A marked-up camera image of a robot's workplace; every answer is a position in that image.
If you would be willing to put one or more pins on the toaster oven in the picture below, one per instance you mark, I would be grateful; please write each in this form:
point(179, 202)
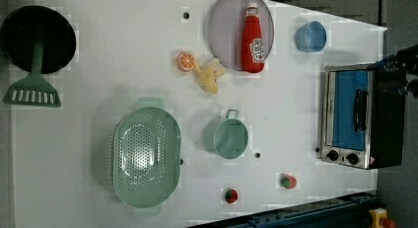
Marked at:
point(362, 117)

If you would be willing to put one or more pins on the orange slice toy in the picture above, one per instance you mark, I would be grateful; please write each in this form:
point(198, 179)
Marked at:
point(186, 61)

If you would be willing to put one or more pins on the green slotted spatula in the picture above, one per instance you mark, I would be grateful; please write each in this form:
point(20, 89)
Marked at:
point(33, 90)

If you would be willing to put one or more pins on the black round pan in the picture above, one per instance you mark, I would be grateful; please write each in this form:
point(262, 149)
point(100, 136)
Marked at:
point(59, 38)

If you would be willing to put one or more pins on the red ketchup bottle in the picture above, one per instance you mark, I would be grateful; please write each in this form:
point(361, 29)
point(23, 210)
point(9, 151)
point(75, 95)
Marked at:
point(252, 53)

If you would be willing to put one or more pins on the yellow plush chicken toy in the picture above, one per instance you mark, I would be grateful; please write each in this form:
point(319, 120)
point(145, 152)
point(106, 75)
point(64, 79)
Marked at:
point(208, 76)

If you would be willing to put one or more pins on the yellow red emergency button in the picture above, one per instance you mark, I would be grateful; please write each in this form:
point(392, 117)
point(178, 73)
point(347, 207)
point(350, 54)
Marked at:
point(380, 219)

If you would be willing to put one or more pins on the strawberry toy near oven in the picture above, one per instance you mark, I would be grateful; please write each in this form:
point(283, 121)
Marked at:
point(288, 182)

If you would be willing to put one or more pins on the strawberry toy near edge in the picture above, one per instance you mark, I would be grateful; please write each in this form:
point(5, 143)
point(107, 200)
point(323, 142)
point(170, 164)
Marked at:
point(231, 196)

